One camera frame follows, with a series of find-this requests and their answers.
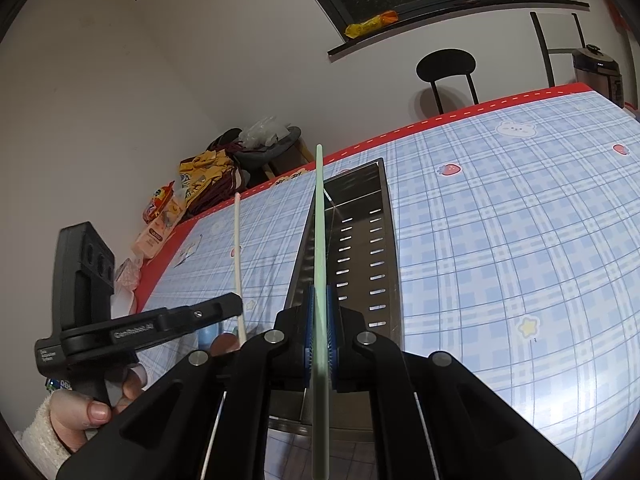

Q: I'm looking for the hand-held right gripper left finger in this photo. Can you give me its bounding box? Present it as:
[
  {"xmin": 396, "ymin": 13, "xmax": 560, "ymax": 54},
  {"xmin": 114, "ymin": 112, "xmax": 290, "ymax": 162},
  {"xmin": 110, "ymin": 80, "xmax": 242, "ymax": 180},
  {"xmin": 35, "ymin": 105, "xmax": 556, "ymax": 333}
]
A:
[{"xmin": 55, "ymin": 285, "xmax": 316, "ymax": 480}]

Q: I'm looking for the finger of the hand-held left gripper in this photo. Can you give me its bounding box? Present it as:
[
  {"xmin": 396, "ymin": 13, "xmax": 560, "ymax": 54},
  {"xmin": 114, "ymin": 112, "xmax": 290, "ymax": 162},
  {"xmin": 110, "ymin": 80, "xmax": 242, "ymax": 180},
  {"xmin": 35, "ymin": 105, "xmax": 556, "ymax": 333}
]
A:
[{"xmin": 162, "ymin": 294, "xmax": 244, "ymax": 335}]

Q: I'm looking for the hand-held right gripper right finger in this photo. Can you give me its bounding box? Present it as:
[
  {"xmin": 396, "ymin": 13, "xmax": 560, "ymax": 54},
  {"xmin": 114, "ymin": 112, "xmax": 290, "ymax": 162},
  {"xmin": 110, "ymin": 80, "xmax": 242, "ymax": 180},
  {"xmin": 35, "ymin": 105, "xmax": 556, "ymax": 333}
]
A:
[{"xmin": 325, "ymin": 285, "xmax": 583, "ymax": 480}]

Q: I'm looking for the white chopstick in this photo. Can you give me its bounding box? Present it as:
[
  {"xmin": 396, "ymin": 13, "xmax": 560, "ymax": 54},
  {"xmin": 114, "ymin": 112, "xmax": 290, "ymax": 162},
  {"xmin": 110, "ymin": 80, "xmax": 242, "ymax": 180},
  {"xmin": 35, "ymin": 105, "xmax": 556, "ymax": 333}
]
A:
[{"xmin": 233, "ymin": 192, "xmax": 248, "ymax": 348}]

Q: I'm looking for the green chopstick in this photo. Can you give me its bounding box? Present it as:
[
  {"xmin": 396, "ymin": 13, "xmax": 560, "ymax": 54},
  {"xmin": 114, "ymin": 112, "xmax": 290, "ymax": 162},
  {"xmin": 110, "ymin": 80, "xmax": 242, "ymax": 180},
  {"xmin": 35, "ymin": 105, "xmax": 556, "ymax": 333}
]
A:
[{"xmin": 310, "ymin": 144, "xmax": 331, "ymax": 480}]

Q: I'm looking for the metal utensil tray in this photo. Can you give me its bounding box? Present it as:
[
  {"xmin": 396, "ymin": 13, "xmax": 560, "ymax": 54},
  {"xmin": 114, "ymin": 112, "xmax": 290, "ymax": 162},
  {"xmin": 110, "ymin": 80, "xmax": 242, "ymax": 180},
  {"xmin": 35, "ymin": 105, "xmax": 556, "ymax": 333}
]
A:
[{"xmin": 267, "ymin": 157, "xmax": 403, "ymax": 433}]

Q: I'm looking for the person's left forearm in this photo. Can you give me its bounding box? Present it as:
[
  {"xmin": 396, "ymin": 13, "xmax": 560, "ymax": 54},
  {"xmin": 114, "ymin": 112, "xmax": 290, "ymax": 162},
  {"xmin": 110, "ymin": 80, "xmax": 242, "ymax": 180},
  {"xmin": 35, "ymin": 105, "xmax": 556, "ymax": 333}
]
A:
[{"xmin": 22, "ymin": 395, "xmax": 71, "ymax": 478}]

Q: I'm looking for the person's left hand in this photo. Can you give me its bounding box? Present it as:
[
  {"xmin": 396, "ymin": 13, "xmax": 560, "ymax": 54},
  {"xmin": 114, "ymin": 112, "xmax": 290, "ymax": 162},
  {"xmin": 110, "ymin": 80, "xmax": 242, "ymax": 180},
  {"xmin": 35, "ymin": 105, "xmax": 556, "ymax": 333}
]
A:
[{"xmin": 49, "ymin": 362, "xmax": 149, "ymax": 455}]

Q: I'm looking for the pink bottle package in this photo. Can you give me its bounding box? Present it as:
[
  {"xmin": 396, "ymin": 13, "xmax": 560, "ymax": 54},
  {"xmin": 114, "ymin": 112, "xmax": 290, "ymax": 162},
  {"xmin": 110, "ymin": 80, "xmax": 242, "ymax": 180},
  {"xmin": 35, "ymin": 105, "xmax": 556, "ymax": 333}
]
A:
[{"xmin": 132, "ymin": 195, "xmax": 186, "ymax": 261}]

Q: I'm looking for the orange snack bag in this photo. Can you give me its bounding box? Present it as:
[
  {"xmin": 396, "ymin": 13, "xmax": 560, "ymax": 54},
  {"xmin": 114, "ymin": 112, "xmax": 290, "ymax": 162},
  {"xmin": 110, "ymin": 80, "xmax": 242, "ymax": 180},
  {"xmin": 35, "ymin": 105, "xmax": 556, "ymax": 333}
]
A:
[{"xmin": 142, "ymin": 182, "xmax": 176, "ymax": 223}]

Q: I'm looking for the yellow maroon clothing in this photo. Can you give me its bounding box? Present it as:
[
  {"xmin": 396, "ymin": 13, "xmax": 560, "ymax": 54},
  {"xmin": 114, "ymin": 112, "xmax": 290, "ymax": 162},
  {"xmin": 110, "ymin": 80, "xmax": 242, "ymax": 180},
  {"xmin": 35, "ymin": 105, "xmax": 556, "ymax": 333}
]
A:
[{"xmin": 180, "ymin": 150, "xmax": 251, "ymax": 216}]

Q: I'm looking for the stool with plastic bag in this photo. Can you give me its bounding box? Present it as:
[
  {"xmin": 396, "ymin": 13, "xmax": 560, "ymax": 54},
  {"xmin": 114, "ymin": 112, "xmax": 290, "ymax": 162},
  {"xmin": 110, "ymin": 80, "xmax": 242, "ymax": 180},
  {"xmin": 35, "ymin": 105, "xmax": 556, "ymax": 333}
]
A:
[{"xmin": 235, "ymin": 126, "xmax": 303, "ymax": 171}]

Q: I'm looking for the wooden stool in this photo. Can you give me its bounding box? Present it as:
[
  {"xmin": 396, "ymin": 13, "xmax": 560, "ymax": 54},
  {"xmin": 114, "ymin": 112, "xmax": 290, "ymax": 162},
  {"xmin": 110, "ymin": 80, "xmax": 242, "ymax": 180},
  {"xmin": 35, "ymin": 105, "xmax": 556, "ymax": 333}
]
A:
[{"xmin": 270, "ymin": 140, "xmax": 311, "ymax": 181}]

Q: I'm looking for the clear plastic bag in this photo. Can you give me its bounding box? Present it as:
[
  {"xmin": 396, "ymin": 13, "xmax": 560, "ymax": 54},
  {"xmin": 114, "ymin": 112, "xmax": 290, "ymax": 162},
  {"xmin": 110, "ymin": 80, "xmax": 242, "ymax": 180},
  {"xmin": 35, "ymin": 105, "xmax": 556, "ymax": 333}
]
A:
[{"xmin": 239, "ymin": 116, "xmax": 291, "ymax": 150}]

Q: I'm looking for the blue plaid printed tablecloth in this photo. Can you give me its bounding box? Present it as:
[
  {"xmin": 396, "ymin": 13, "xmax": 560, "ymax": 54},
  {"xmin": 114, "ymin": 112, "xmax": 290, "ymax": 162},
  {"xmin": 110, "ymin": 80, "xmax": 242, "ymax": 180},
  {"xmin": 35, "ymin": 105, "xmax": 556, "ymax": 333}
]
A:
[{"xmin": 107, "ymin": 81, "xmax": 640, "ymax": 480}]

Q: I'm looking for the black round-back chair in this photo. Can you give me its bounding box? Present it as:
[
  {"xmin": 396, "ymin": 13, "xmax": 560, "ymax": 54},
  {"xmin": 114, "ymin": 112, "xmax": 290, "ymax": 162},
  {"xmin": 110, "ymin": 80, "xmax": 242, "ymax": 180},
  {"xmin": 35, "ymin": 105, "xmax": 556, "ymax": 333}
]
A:
[{"xmin": 416, "ymin": 49, "xmax": 481, "ymax": 115}]

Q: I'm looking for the yellow orange snack packet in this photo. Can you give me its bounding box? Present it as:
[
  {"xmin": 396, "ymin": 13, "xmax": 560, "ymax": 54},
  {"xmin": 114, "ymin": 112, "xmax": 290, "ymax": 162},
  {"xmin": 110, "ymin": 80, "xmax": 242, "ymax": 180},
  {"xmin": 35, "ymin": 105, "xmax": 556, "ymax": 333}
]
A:
[{"xmin": 345, "ymin": 10, "xmax": 399, "ymax": 39}]

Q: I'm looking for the black window sill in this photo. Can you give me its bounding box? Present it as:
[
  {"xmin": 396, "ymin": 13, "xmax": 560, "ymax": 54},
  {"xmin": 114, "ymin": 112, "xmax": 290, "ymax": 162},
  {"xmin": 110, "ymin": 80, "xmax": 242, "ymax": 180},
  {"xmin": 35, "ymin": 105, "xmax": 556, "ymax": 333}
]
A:
[{"xmin": 327, "ymin": 0, "xmax": 591, "ymax": 63}]

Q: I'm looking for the rice cooker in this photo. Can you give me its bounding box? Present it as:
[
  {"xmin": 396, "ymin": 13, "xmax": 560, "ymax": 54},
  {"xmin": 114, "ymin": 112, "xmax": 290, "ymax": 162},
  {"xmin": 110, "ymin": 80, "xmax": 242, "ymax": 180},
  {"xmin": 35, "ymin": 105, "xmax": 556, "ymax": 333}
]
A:
[{"xmin": 571, "ymin": 44, "xmax": 626, "ymax": 108}]

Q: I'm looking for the black frame chair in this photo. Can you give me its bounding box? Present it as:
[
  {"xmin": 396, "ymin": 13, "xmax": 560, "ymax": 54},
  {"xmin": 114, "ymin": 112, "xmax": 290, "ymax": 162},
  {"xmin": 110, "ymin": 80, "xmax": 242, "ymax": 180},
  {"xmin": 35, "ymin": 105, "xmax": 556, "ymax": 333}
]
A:
[{"xmin": 530, "ymin": 11, "xmax": 588, "ymax": 88}]

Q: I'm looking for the red wall decoration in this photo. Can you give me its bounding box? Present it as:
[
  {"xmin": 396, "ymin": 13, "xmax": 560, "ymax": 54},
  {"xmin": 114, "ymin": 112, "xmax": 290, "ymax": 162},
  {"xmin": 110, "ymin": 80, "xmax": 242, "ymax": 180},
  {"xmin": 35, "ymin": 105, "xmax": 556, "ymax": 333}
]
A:
[{"xmin": 600, "ymin": 0, "xmax": 632, "ymax": 33}]

